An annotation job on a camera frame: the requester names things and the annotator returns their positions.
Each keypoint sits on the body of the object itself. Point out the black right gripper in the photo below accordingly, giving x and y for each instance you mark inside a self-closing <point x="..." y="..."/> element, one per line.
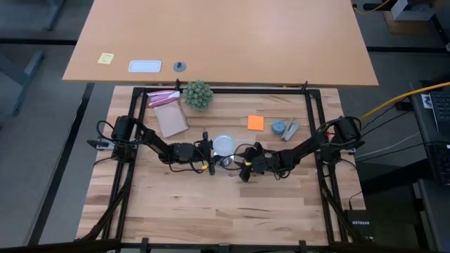
<point x="258" y="161"/>

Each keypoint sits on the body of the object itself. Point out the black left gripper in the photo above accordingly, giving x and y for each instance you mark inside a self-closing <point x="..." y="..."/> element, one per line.
<point x="202" y="152"/>

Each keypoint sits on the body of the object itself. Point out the chrome lamp base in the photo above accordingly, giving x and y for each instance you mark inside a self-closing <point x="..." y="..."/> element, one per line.
<point x="226" y="161"/>

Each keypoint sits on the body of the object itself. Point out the white globe lightbulb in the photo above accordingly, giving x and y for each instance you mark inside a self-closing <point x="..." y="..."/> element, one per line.
<point x="224" y="144"/>

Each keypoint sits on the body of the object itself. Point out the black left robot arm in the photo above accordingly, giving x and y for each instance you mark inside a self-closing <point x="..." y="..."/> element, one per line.
<point x="158" y="144"/>

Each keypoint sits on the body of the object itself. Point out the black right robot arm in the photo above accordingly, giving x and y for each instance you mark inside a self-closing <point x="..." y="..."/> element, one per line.
<point x="302" y="149"/>

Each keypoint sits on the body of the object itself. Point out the orange sticky note pad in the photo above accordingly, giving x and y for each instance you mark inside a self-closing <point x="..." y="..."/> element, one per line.
<point x="255" y="123"/>

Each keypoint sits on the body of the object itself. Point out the blue tape roll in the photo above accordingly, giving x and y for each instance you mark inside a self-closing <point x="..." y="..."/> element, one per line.
<point x="278" y="126"/>

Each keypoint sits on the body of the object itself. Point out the grey stapler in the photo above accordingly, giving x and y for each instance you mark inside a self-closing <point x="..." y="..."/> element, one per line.
<point x="291" y="130"/>

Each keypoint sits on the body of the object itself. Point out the brown spiral notebook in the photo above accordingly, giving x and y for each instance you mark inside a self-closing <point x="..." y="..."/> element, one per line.
<point x="171" y="121"/>

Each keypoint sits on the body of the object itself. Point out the green plant in white pot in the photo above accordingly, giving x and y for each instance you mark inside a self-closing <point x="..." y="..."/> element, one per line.
<point x="197" y="95"/>

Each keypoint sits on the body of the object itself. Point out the pink folder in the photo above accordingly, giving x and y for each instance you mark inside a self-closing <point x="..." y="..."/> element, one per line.
<point x="163" y="98"/>

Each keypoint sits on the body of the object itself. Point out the white rectangular card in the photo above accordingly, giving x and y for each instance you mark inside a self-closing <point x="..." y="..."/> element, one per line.
<point x="145" y="66"/>

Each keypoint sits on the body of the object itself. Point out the yellow sticky note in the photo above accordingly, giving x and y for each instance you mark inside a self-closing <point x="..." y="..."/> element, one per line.
<point x="105" y="58"/>

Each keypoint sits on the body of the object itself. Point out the black side desk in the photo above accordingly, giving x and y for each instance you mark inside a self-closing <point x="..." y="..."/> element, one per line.
<point x="432" y="211"/>

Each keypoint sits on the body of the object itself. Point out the black backlit keyboard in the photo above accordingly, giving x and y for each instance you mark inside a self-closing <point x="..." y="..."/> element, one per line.
<point x="441" y="165"/>

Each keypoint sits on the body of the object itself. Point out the cardboard box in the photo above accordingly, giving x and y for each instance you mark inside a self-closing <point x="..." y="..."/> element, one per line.
<point x="390" y="26"/>

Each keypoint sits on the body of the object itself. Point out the grey desk leg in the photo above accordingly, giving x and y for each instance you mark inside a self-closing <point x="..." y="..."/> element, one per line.
<point x="21" y="81"/>

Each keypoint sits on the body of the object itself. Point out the small grey white box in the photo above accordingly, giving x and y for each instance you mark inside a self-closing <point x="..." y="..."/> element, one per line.
<point x="411" y="12"/>

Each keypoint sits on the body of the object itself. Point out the black aluminium table frame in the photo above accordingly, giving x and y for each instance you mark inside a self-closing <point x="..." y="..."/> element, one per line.
<point x="246" y="91"/>

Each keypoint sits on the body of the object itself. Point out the black Netgear network switch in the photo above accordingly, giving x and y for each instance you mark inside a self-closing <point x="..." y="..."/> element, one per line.
<point x="359" y="225"/>

